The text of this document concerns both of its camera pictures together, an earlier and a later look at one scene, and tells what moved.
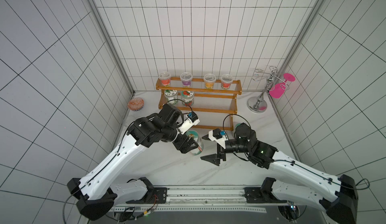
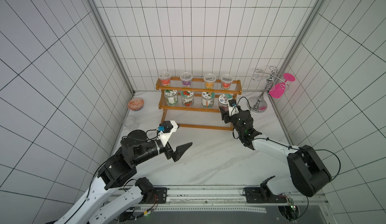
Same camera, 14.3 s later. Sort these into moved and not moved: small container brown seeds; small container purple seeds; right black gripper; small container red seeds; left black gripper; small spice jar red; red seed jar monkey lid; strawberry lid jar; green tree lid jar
Moved: right black gripper; red seed jar monkey lid; left black gripper
Not moved: small container brown seeds; small spice jar red; small container red seeds; small container purple seeds; strawberry lid jar; green tree lid jar
